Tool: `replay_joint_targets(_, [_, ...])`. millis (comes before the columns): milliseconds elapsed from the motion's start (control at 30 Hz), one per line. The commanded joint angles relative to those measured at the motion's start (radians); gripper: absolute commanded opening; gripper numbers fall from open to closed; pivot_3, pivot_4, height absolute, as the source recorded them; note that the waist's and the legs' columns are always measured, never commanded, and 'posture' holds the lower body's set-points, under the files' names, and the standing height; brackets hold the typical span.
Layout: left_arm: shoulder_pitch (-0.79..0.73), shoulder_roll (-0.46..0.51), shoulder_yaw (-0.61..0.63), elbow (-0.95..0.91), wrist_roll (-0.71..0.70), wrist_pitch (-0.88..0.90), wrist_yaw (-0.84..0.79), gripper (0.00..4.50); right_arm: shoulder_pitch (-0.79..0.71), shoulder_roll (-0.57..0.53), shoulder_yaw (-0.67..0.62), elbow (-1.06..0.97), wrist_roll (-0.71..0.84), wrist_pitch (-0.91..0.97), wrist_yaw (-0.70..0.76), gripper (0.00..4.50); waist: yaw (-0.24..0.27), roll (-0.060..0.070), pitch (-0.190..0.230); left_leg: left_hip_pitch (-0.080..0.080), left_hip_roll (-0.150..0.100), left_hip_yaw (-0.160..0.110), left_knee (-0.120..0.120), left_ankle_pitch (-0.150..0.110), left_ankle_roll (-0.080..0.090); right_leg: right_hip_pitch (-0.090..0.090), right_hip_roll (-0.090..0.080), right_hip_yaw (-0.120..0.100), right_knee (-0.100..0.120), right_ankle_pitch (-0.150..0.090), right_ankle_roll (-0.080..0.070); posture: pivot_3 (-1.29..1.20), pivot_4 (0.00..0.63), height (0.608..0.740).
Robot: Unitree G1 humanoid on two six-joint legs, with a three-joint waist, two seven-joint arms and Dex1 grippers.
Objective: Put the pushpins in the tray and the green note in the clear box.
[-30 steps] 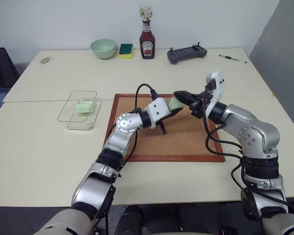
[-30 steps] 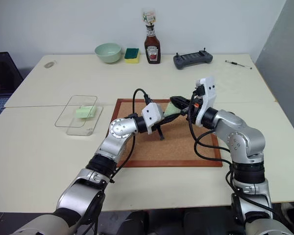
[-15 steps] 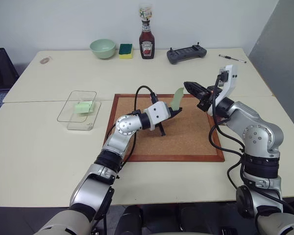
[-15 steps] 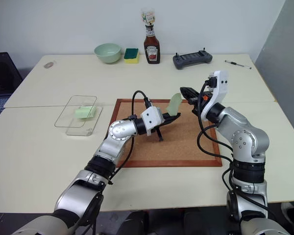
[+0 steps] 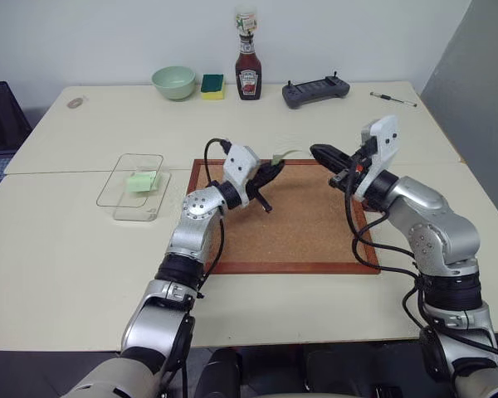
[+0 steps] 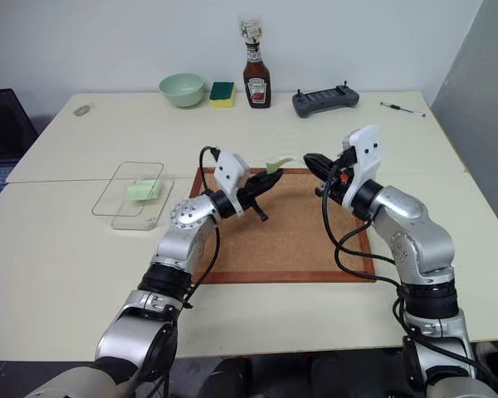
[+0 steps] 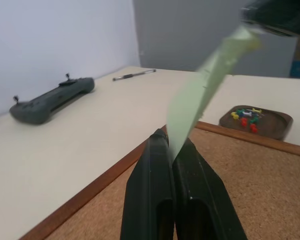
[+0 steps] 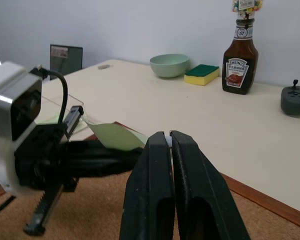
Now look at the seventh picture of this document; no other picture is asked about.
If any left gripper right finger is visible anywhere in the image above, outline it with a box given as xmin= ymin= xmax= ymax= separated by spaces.
xmin=172 ymin=137 xmax=248 ymax=240

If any black silver pen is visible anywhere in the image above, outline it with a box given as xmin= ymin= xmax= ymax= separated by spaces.
xmin=112 ymin=68 xmax=157 ymax=82

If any grey partition panel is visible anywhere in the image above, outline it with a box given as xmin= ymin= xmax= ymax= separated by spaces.
xmin=131 ymin=0 xmax=300 ymax=79

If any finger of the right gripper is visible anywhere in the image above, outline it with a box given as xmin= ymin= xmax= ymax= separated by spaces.
xmin=240 ymin=0 xmax=300 ymax=38

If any dish of pushpins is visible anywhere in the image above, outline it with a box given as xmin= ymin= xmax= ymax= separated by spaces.
xmin=219 ymin=104 xmax=294 ymax=141

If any grey handheld controller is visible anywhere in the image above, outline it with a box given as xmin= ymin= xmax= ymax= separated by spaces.
xmin=9 ymin=73 xmax=96 ymax=126

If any light green paper note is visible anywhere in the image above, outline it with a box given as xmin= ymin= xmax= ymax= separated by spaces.
xmin=166 ymin=24 xmax=263 ymax=161

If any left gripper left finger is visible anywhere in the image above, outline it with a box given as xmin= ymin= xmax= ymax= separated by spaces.
xmin=119 ymin=128 xmax=176 ymax=240

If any wood framed cork board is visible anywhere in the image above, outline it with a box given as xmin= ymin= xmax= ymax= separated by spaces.
xmin=18 ymin=121 xmax=300 ymax=240

